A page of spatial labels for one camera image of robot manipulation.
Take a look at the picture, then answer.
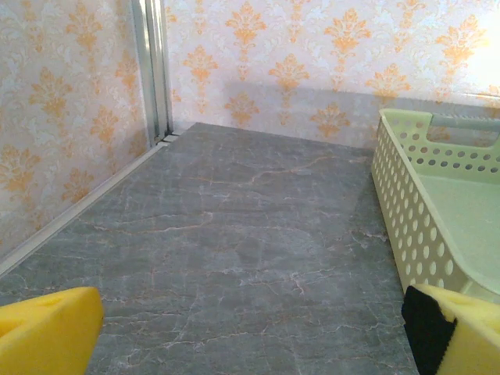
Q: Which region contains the aluminium side rail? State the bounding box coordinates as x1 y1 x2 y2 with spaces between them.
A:
0 134 180 278

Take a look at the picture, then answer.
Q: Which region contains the green perforated plastic basket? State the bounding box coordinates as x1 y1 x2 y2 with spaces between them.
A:
370 108 500 305

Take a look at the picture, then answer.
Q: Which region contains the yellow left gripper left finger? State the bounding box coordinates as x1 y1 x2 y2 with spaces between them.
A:
0 286 105 375

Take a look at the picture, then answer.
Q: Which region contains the aluminium frame post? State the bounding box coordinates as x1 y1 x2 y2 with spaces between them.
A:
130 0 176 145

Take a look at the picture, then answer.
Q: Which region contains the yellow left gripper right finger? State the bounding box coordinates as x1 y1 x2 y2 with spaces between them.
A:
401 283 500 375

